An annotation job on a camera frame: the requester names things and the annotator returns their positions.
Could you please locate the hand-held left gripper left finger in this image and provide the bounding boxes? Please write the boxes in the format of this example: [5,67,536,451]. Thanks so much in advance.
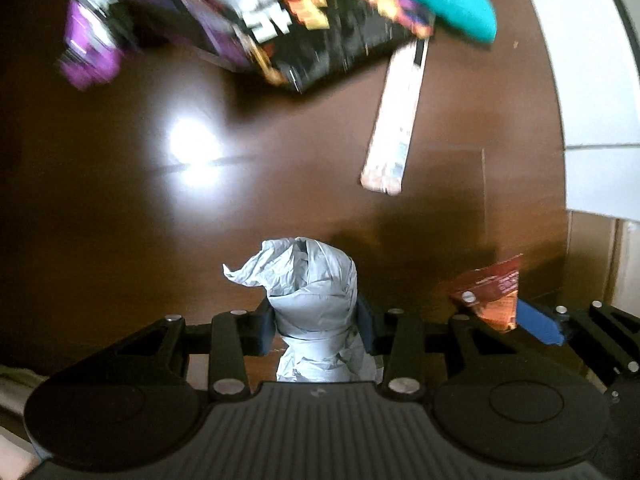
[119,297,277,404]

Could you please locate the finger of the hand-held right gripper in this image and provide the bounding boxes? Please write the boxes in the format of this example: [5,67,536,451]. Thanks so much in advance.
[516,299,640,401]

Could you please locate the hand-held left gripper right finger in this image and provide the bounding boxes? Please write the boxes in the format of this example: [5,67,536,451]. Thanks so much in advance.
[352,297,503,403]

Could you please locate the grey paper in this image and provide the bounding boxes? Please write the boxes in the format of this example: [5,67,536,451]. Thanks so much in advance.
[222,236,383,384]

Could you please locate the red-brown torn wrapper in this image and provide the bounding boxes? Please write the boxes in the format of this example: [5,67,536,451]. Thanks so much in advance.
[447,253,525,333]

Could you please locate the long white wrapper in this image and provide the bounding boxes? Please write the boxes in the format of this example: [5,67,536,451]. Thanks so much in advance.
[360,39,431,196]

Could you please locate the white wardrobe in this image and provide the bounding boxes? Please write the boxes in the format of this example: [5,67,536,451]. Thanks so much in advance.
[514,0,640,311]

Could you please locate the black snack bag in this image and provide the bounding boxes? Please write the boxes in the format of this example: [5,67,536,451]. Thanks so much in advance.
[192,0,437,94]

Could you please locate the purple snack packet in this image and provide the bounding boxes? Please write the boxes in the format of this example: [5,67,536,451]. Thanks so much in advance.
[56,0,153,92]

